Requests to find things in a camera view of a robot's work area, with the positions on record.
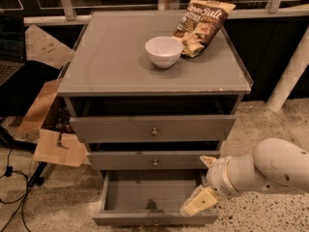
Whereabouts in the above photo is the black cable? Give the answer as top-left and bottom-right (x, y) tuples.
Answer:
(0, 147), (33, 232)

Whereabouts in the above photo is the grey drawer cabinet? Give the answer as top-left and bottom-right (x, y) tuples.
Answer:
(58, 11), (252, 155)

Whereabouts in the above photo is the white bowl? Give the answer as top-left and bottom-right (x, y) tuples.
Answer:
(145, 37), (183, 68)

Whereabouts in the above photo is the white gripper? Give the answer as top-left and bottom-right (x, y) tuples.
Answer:
(181, 156), (240, 217)

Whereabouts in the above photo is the black laptop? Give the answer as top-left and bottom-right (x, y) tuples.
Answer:
(0, 14), (26, 86)

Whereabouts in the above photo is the grey bottom drawer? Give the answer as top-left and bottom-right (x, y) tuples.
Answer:
(93, 170), (218, 226)

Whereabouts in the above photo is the metal railing frame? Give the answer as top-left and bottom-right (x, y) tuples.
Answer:
(0, 0), (309, 27)

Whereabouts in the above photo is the sea salt chip bag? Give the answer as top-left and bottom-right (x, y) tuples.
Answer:
(173, 0), (236, 58)

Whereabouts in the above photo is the white diagonal pole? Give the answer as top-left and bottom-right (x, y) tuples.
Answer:
(266, 27), (309, 112)

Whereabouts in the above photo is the grey drawer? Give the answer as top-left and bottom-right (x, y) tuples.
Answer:
(93, 170), (218, 226)
(88, 151), (219, 170)
(70, 115), (236, 143)

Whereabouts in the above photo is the grey middle drawer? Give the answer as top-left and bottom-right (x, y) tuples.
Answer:
(88, 151), (219, 170)

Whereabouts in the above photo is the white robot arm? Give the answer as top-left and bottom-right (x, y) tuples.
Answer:
(181, 138), (309, 217)

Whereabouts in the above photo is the grey top drawer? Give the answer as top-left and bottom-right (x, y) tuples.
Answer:
(70, 115), (236, 143)

